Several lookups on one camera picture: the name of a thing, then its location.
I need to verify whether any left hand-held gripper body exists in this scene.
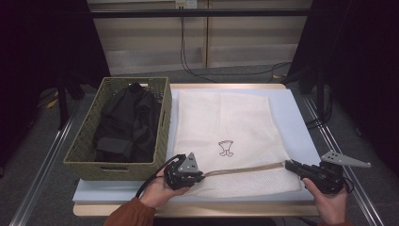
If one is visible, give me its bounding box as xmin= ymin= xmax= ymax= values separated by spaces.
xmin=164 ymin=152 xmax=201 ymax=191

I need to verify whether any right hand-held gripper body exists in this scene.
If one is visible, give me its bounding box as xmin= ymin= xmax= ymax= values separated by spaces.
xmin=309 ymin=150 xmax=372 ymax=195

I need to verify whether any cream mesh laundry bag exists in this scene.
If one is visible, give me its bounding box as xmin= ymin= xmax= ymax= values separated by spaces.
xmin=172 ymin=89 xmax=303 ymax=200

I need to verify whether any black jacket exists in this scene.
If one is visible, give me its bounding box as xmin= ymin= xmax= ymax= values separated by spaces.
xmin=93 ymin=82 xmax=163 ymax=164

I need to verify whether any green woven basket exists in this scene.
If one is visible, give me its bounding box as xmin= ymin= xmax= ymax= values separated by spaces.
xmin=63 ymin=76 xmax=173 ymax=182

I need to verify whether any person's right hand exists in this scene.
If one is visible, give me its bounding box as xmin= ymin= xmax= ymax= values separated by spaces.
xmin=302 ymin=178 xmax=349 ymax=224

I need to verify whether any person's left hand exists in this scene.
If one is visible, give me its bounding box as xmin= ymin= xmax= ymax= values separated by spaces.
xmin=139 ymin=170 xmax=191 ymax=209

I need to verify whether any white foam board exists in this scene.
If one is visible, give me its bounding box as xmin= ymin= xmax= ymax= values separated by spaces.
xmin=72 ymin=88 xmax=324 ymax=203

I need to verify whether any black metal stand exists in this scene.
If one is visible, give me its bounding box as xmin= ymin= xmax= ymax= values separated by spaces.
xmin=56 ymin=72 xmax=86 ymax=131
xmin=314 ymin=69 xmax=327 ymax=126

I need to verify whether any yellow floor object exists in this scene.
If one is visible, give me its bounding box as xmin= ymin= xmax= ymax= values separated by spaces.
xmin=37 ymin=89 xmax=59 ymax=110

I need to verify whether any black horizontal bar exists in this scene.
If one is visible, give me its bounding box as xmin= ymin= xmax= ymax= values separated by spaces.
xmin=88 ymin=8 xmax=311 ymax=18

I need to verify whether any right hand-held gripper cable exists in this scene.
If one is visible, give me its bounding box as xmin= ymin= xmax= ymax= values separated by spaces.
xmin=342 ymin=177 xmax=355 ymax=194

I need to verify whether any hand-held gripper cable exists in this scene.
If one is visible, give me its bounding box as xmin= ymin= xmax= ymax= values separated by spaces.
xmin=135 ymin=153 xmax=186 ymax=199
xmin=342 ymin=177 xmax=355 ymax=194

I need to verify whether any left hand-held gripper cable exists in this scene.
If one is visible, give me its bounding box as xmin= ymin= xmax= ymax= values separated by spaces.
xmin=135 ymin=153 xmax=186 ymax=199

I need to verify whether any metal floor rail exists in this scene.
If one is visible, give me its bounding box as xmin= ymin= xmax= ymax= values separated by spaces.
xmin=302 ymin=97 xmax=385 ymax=226
xmin=8 ymin=103 xmax=81 ymax=226

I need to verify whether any black floor cable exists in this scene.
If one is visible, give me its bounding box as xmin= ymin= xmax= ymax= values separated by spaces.
xmin=305 ymin=90 xmax=333 ymax=130

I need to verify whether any black wall cable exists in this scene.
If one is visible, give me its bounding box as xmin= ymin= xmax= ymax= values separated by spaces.
xmin=179 ymin=17 xmax=293 ymax=84

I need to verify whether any white wall socket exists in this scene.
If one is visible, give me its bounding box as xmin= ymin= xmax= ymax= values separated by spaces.
xmin=174 ymin=0 xmax=198 ymax=9

